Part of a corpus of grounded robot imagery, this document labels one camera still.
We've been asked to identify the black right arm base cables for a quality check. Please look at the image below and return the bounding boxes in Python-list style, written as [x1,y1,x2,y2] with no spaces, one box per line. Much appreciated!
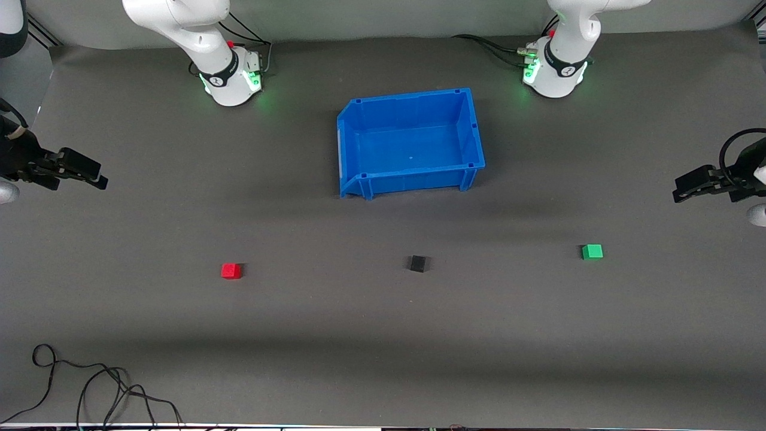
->
[189,11,273,78]

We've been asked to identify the dark grey table mat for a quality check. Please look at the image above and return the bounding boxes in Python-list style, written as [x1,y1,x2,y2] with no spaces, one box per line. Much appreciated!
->
[0,23,766,429]

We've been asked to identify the black arm base cables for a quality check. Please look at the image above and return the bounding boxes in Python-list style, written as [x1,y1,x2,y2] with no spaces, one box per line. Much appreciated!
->
[189,11,273,78]
[452,15,560,68]

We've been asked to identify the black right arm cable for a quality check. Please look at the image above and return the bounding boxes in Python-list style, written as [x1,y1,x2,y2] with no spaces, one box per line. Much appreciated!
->
[0,98,29,129]

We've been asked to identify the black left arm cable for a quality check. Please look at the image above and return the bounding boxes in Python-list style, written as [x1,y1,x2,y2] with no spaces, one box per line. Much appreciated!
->
[719,128,766,187]

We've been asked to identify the thin black loose cable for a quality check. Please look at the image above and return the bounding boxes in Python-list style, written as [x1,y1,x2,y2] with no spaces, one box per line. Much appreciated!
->
[0,344,184,427]

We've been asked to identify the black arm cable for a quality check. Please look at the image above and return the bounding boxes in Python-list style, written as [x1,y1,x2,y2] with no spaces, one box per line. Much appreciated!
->
[719,128,766,187]
[0,98,29,129]

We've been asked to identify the blue plastic storage bin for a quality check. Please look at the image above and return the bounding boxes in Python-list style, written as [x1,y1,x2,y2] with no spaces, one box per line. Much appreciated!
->
[336,87,486,201]

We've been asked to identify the black left arm base cables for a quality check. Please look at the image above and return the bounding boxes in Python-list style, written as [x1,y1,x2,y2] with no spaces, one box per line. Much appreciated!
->
[452,15,560,68]

